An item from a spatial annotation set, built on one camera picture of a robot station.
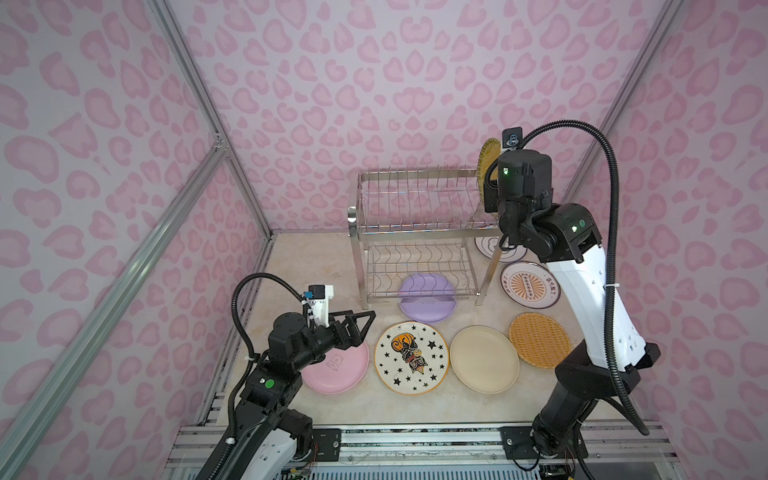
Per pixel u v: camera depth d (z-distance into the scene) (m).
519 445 0.73
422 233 0.74
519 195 0.43
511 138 0.47
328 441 0.74
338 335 0.61
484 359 0.88
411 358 0.86
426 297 0.99
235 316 0.53
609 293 0.40
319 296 0.62
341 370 0.86
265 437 0.48
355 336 0.61
